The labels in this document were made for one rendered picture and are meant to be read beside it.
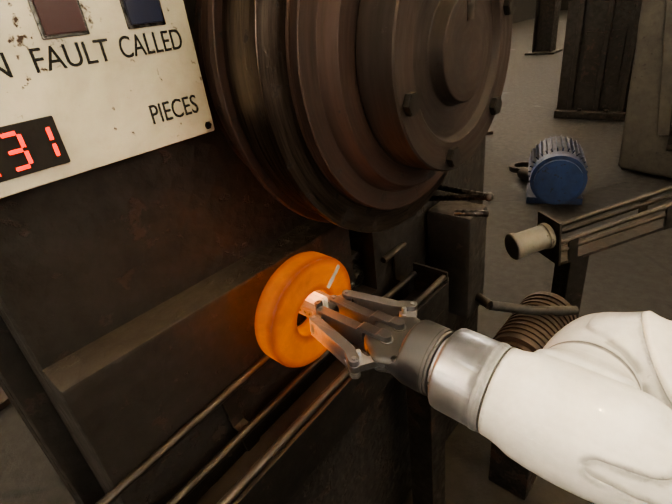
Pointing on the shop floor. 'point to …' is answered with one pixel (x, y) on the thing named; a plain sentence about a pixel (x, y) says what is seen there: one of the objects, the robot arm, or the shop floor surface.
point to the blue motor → (556, 172)
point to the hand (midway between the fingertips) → (305, 299)
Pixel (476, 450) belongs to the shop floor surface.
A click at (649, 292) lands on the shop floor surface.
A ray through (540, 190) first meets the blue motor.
